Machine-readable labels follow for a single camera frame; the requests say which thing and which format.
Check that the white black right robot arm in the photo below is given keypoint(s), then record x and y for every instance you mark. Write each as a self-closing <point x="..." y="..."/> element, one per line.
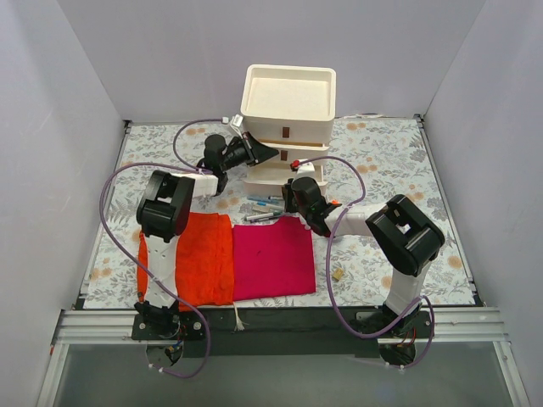
<point x="409" y="240"/>

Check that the white marker green cap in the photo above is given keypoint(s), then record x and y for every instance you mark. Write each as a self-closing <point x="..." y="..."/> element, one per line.
<point x="263" y="217"/>

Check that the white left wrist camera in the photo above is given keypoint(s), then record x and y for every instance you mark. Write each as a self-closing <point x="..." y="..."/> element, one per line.
<point x="236" y="124"/>

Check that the white drawer cabinet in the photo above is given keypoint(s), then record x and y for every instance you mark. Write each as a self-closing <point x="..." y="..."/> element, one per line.
<point x="290" y="93"/>

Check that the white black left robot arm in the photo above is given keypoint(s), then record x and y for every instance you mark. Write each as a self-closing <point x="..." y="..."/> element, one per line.
<point x="163" y="213"/>

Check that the magenta cloth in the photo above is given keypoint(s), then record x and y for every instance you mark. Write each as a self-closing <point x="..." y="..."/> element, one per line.
<point x="273" y="260"/>

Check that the aluminium frame rail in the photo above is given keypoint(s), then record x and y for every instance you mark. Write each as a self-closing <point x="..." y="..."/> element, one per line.
<point x="459" y="324"/>

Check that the orange cloth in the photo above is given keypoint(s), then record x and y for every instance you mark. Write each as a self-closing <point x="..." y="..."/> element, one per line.
<point x="196" y="267"/>

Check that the white top drawer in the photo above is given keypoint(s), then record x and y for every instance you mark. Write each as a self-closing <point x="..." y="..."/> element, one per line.
<point x="301" y="131"/>

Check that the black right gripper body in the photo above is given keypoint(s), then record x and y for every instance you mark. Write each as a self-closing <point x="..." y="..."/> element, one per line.
<point x="289" y="195"/>

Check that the white marker cyan cap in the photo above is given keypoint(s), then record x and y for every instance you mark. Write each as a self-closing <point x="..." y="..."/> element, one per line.
<point x="267" y="207"/>

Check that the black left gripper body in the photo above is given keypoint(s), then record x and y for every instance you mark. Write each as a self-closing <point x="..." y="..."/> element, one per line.
<point x="249" y="149"/>

